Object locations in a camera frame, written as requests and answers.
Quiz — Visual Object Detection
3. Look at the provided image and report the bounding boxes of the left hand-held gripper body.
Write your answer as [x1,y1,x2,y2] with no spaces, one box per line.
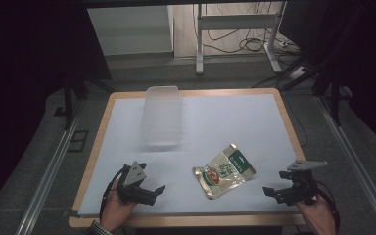
[117,161,158,207]

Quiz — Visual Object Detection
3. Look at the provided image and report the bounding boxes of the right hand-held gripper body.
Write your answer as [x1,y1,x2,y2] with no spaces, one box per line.
[273,160,329,207]

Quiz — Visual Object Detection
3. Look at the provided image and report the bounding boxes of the beige and green food packet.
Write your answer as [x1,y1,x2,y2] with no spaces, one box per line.
[192,143,257,201]

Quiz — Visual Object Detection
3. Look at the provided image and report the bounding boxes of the clear plastic container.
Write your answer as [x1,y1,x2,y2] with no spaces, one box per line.
[140,85,184,147]

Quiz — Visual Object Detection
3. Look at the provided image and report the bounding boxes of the person's right hand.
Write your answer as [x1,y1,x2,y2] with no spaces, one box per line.
[294,194,337,235]

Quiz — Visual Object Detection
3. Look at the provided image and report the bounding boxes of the person's left hand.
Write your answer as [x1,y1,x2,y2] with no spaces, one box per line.
[100,187,137,233]

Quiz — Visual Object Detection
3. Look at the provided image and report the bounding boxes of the person's checked sleeve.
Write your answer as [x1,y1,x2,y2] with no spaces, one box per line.
[86,219,114,235]

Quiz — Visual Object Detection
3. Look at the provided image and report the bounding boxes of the white table mat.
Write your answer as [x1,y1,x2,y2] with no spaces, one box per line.
[77,93,300,217]

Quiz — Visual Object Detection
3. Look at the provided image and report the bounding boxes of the black metal stand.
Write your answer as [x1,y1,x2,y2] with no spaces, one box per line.
[53,76,114,131]
[312,65,353,126]

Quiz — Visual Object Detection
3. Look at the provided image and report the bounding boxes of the white power strip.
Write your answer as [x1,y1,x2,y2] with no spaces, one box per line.
[288,65,307,81]

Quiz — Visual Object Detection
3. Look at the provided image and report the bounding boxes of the grey panel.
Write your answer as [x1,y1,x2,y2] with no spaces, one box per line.
[87,4,174,57]

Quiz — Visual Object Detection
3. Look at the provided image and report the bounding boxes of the dark curtain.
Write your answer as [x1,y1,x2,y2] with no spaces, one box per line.
[0,0,112,216]
[278,0,376,156]

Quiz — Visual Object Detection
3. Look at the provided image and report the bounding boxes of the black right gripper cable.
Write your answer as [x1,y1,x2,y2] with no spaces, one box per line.
[316,180,342,234]

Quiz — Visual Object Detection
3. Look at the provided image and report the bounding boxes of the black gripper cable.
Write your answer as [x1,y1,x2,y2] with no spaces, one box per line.
[316,180,342,234]
[99,164,128,219]

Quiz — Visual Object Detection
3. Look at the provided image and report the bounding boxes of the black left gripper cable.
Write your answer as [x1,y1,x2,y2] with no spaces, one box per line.
[99,164,128,219]

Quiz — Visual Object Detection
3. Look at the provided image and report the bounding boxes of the aluminium rail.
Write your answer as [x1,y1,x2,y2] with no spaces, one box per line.
[316,96,376,235]
[14,107,82,235]

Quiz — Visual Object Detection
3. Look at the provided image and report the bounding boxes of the black floor frame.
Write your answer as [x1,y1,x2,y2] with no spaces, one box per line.
[67,129,90,153]

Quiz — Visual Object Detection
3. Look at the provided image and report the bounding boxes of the black floor cables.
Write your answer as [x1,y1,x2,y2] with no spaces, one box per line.
[205,3,302,55]

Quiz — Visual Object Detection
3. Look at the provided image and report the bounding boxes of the white metal desk frame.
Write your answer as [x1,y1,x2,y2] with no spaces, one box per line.
[194,1,288,76]

